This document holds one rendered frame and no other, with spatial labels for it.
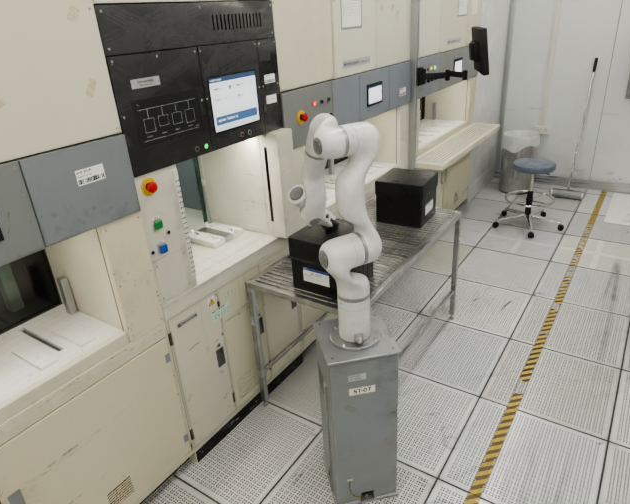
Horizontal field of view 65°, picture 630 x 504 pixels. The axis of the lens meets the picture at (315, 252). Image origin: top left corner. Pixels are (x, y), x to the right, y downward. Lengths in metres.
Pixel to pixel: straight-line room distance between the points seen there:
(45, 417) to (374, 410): 1.16
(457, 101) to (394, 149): 1.50
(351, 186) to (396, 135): 2.08
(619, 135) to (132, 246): 5.10
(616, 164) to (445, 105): 1.99
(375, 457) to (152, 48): 1.76
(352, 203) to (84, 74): 0.93
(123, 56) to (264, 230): 1.15
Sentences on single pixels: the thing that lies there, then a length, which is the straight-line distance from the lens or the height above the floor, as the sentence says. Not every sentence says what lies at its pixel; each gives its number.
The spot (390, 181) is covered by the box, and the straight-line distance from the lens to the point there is 2.86.
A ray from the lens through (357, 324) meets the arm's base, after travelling 1.85.
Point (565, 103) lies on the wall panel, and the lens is 6.05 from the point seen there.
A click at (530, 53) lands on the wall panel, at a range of 6.06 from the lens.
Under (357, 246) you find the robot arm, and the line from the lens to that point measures 1.71.
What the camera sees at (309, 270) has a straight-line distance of 2.19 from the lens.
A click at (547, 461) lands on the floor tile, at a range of 2.66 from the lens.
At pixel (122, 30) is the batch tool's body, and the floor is 1.87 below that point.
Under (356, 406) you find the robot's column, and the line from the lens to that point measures 1.99.
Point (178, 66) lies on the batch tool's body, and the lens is 2.01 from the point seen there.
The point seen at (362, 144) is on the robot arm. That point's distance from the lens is 1.62.
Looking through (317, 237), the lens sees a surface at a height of 1.01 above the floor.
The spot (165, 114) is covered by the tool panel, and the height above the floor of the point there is 1.59.
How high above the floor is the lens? 1.88
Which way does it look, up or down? 25 degrees down
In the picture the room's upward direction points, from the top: 4 degrees counter-clockwise
